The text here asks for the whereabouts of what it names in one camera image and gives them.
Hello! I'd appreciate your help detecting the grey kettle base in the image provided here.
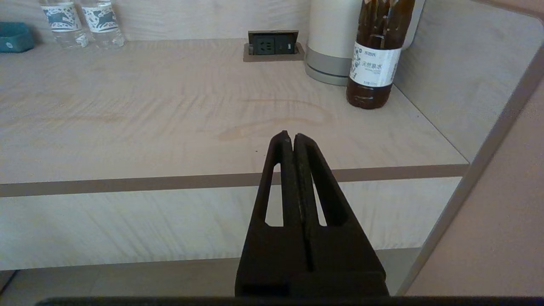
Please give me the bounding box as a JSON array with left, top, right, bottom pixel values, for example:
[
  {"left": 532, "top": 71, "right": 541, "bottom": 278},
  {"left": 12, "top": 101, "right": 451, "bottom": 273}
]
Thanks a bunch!
[{"left": 304, "top": 63, "right": 351, "bottom": 86}]

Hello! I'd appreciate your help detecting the black pop-up power socket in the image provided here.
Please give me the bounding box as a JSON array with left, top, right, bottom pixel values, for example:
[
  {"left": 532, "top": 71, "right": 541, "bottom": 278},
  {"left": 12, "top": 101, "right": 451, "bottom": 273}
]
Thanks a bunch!
[{"left": 243, "top": 30, "right": 305, "bottom": 62}]

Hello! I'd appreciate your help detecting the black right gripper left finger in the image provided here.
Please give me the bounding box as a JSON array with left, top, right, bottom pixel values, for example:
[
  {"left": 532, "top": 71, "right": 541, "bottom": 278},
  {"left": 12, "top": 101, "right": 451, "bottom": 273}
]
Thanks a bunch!
[{"left": 235, "top": 131, "right": 308, "bottom": 297}]

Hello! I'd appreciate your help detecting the small teal box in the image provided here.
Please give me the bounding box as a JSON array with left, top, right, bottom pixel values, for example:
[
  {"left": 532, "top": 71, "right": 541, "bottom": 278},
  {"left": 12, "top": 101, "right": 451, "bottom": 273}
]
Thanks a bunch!
[{"left": 0, "top": 22, "right": 36, "bottom": 53}]

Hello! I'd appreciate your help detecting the clear water bottle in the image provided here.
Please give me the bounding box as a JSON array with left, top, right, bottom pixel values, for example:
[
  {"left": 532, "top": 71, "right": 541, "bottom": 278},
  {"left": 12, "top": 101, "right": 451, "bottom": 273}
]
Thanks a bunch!
[
  {"left": 40, "top": 0, "right": 91, "bottom": 48},
  {"left": 80, "top": 0, "right": 126, "bottom": 49}
]

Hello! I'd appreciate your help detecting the brown drink bottle white label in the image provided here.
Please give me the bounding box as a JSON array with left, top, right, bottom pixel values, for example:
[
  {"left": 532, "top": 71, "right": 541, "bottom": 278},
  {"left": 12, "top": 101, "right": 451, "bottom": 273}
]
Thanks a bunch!
[{"left": 346, "top": 0, "right": 415, "bottom": 110}]

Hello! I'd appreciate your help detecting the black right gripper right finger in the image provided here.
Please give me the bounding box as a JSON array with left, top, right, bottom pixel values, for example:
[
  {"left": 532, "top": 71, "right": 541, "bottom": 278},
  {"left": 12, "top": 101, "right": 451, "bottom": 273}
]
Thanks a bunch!
[{"left": 292, "top": 133, "right": 389, "bottom": 297}]

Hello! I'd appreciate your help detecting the white electric kettle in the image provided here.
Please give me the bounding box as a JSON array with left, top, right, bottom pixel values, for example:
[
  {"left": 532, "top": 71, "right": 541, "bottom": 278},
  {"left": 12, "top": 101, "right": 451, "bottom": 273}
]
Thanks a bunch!
[{"left": 306, "top": 0, "right": 425, "bottom": 77}]

